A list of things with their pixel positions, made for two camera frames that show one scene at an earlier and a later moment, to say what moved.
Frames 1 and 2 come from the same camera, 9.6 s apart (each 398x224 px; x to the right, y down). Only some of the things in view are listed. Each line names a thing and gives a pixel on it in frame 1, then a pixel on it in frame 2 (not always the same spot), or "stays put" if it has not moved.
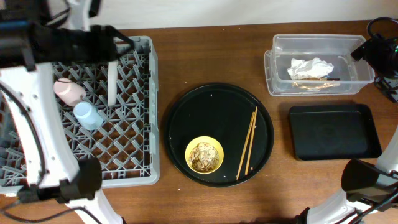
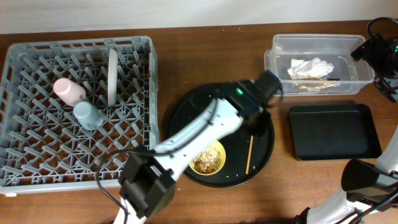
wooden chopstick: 251,141 stays put
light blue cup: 87,115 stays put
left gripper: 109,42 -> 255,115
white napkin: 313,68 stays put
